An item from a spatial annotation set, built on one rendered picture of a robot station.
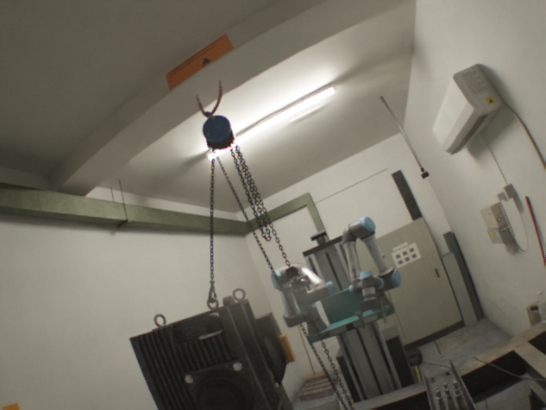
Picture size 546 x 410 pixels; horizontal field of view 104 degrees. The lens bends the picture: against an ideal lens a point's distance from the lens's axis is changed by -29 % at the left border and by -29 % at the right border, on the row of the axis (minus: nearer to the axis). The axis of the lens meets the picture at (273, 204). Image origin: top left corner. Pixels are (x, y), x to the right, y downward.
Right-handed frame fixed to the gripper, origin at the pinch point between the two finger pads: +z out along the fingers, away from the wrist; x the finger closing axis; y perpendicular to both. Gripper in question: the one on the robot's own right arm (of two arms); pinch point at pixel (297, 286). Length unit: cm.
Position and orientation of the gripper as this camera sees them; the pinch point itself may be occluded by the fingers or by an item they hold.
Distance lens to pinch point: 135.1
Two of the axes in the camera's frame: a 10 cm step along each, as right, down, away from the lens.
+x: -9.2, 4.0, -0.3
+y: 3.9, 8.9, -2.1
